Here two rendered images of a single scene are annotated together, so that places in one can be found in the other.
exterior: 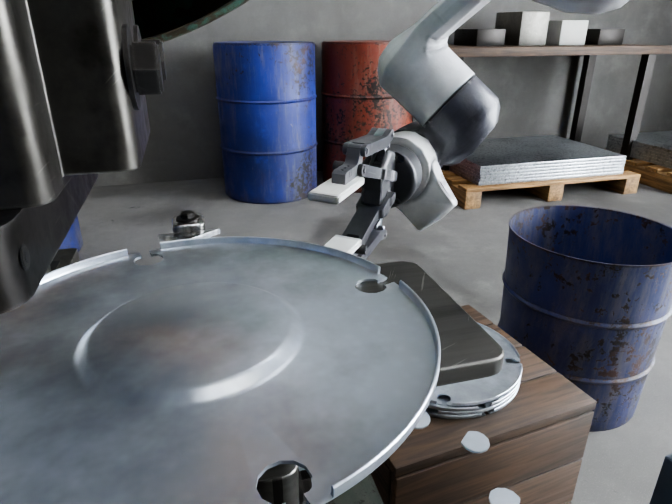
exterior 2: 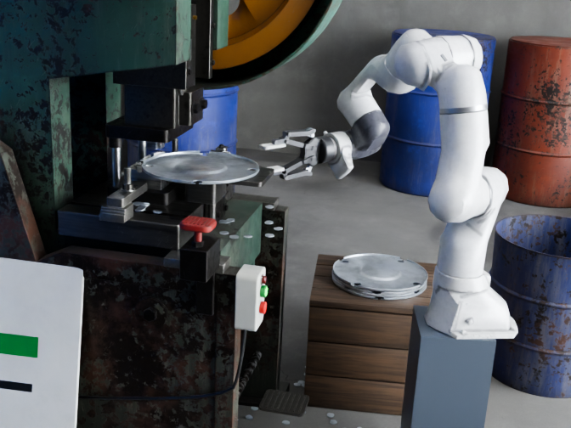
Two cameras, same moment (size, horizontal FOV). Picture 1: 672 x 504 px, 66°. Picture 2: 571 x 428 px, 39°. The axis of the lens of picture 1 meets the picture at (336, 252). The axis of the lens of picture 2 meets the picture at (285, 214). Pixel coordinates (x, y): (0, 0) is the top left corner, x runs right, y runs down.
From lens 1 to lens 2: 174 cm
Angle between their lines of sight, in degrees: 26
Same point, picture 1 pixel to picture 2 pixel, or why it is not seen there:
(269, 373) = (208, 173)
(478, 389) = (381, 286)
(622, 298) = (539, 278)
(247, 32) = (439, 19)
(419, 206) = (336, 166)
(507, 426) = (383, 305)
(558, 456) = not seen: hidden behind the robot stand
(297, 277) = (236, 165)
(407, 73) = (343, 105)
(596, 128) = not seen: outside the picture
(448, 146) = (358, 141)
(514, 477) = (388, 342)
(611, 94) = not seen: outside the picture
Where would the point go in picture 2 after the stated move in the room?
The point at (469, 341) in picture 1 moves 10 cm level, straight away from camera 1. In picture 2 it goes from (257, 179) to (286, 173)
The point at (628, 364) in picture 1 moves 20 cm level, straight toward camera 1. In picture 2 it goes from (551, 338) to (501, 349)
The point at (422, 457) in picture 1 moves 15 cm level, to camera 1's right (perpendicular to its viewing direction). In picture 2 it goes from (326, 301) to (375, 313)
